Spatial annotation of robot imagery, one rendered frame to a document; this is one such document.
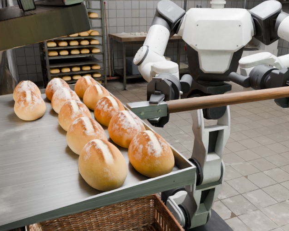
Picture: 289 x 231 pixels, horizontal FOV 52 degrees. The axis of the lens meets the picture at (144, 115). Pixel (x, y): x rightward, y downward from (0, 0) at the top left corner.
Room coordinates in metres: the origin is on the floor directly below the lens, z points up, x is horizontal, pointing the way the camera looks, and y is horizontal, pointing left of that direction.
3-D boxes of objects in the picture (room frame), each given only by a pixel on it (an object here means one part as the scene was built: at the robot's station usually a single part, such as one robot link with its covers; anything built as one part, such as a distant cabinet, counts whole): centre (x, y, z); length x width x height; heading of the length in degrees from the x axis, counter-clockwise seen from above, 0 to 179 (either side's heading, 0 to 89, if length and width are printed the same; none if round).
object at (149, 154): (0.41, -0.01, 1.21); 0.10 x 0.07 x 0.05; 22
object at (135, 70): (5.50, 0.15, 0.35); 0.50 x 0.36 x 0.24; 22
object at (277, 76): (0.91, -0.42, 1.18); 0.12 x 0.10 x 0.13; 15
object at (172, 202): (1.44, -0.26, 0.28); 0.21 x 0.20 x 0.13; 22
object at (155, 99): (0.65, -0.03, 1.22); 0.06 x 0.03 x 0.02; 168
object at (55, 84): (0.76, 0.23, 1.21); 0.10 x 0.07 x 0.06; 19
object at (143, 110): (0.64, -0.01, 1.19); 0.09 x 0.04 x 0.03; 114
